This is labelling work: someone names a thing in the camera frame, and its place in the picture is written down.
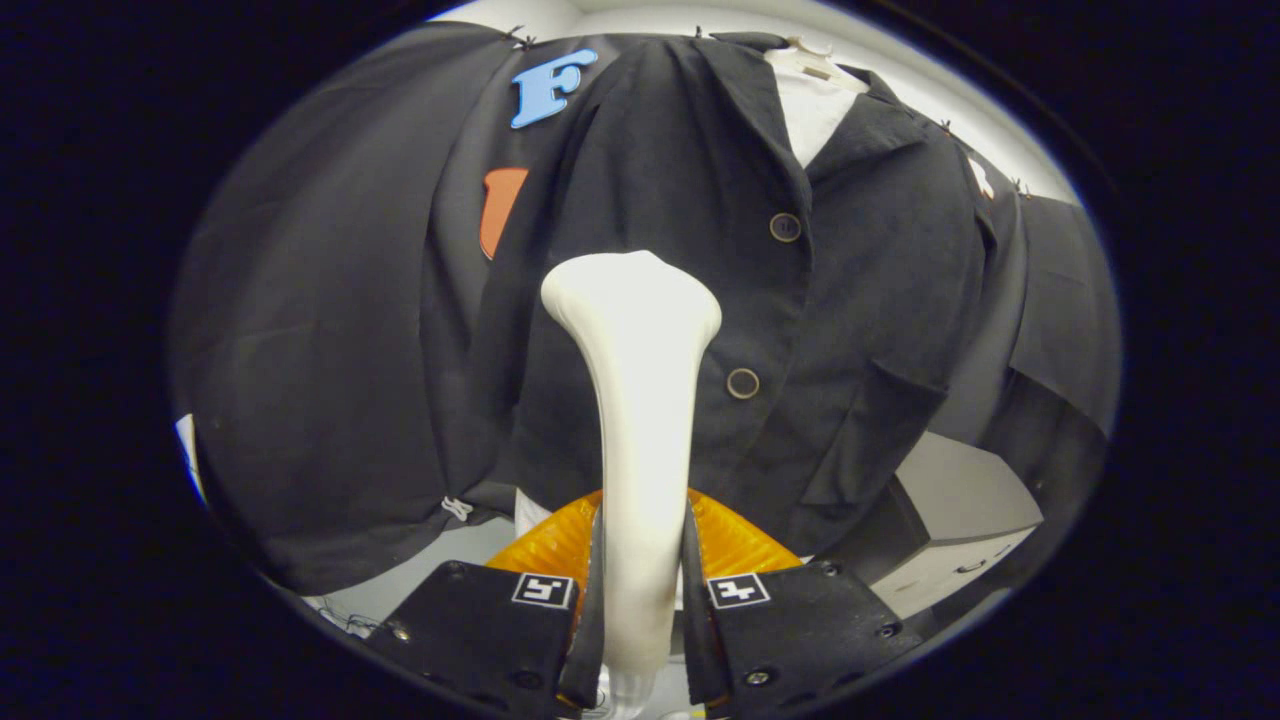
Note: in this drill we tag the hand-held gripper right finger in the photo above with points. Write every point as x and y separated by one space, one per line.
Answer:
790 630

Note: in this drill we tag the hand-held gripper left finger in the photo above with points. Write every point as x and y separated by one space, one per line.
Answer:
480 630

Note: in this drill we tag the white garment steamer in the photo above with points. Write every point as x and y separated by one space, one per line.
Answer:
640 400

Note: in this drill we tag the black suit jacket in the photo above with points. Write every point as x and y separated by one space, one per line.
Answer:
880 300

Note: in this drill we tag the white shirt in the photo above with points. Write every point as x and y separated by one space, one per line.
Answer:
815 110

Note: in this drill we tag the white clothes hanger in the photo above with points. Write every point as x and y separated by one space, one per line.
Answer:
812 70

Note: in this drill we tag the grey cabinet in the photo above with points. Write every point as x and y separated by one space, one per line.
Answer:
960 490

